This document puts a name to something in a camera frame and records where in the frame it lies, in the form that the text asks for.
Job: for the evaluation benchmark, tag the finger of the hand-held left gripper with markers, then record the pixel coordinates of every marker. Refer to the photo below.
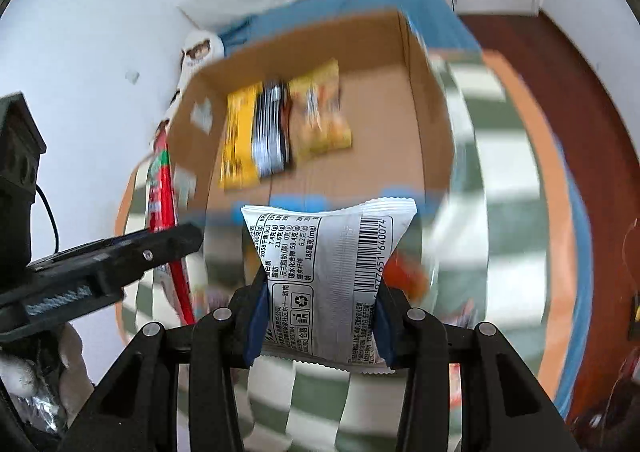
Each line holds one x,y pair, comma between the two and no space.
165,244

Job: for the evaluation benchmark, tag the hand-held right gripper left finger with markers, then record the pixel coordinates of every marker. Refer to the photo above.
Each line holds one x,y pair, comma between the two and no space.
255,324

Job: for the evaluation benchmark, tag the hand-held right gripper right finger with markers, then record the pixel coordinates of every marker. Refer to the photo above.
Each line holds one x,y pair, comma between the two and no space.
385,332

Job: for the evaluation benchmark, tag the white snack packet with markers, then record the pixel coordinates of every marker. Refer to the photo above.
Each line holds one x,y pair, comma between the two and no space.
325,272

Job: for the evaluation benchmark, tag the cardboard box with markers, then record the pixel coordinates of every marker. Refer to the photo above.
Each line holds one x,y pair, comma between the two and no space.
380,131

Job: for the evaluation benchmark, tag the person's left hand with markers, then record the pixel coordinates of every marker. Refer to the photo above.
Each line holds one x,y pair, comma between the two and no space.
30,372

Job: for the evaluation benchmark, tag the long red snack packet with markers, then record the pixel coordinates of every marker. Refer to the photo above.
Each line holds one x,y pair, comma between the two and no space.
162,192

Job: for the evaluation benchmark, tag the yellow black snack packet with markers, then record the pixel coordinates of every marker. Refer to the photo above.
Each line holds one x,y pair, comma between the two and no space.
239,141

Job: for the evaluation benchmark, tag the black silver snack packet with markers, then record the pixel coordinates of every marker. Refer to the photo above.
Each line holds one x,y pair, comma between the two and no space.
270,131

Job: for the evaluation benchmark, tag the green white checkered blanket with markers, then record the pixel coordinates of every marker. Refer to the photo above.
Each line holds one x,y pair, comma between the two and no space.
500,182

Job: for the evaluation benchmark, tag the patterned white cloth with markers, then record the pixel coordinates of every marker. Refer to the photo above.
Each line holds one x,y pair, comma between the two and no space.
200,49

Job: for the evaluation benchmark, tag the yellow orange snack packet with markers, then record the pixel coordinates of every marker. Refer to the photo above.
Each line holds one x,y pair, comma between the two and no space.
320,116

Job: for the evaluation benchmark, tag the silver foil packet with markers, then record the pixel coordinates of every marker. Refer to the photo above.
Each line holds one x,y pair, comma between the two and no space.
40,414

